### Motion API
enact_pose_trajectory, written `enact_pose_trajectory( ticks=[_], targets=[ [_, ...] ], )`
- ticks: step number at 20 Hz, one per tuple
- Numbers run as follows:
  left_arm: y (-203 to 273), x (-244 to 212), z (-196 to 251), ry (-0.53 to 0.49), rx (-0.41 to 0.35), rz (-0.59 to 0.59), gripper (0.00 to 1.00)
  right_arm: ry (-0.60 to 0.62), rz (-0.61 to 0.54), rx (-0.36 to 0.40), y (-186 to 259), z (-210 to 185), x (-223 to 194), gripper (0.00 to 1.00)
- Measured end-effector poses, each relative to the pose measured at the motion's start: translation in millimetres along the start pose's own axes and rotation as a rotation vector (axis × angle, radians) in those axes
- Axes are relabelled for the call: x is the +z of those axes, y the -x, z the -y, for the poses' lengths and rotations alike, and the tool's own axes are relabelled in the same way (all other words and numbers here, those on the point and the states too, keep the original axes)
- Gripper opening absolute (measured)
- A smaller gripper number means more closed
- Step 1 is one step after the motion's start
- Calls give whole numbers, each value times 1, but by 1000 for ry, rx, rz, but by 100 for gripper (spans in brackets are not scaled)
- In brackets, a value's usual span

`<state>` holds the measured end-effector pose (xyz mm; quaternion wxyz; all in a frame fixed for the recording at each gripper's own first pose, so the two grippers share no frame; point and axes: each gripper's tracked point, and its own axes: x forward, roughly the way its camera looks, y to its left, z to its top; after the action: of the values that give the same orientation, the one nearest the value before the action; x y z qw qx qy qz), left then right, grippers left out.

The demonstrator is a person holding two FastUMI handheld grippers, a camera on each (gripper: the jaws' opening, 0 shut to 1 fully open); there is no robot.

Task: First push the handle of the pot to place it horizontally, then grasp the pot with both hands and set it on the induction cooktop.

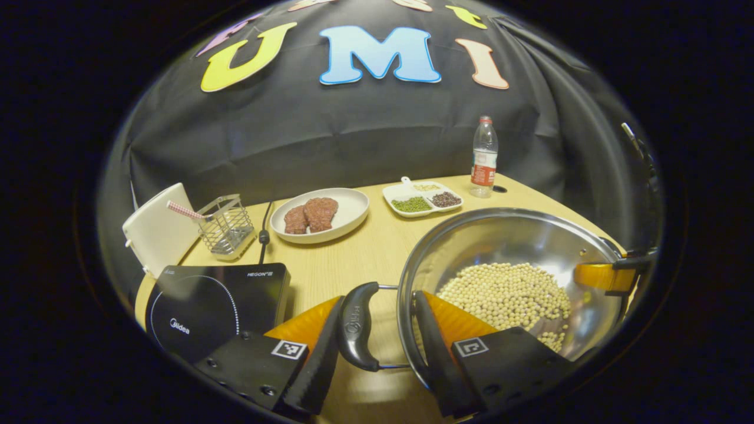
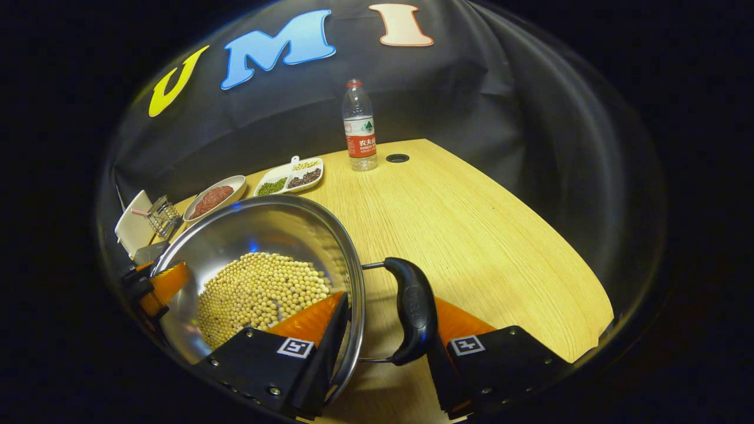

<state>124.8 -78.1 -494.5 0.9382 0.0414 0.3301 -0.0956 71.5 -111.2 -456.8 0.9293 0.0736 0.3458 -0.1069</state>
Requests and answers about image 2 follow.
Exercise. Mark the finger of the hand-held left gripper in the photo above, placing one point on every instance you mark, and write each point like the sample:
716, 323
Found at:
168, 282

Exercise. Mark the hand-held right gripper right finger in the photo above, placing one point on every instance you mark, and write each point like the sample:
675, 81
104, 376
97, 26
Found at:
442, 383

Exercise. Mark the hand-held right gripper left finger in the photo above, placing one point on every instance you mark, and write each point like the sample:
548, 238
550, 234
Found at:
324, 371

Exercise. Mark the stainless steel pot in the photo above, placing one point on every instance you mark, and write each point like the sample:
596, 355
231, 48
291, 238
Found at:
247, 229

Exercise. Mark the white toaster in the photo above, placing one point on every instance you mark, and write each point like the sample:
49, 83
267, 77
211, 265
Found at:
134, 227

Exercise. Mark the white pink utensil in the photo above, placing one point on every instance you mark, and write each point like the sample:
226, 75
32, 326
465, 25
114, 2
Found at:
140, 211

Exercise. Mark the pile of yellow soybeans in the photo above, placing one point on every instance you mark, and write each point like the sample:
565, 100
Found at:
259, 288

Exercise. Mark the red meat slices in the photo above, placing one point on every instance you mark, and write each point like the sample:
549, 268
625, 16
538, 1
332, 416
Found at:
212, 200

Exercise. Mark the white oval plate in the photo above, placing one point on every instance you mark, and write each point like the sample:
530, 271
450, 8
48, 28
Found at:
235, 184

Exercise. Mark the white divided dish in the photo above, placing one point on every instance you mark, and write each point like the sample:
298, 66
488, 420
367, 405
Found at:
288, 176

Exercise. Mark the clear water bottle red label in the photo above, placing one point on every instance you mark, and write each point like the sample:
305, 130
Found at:
360, 129

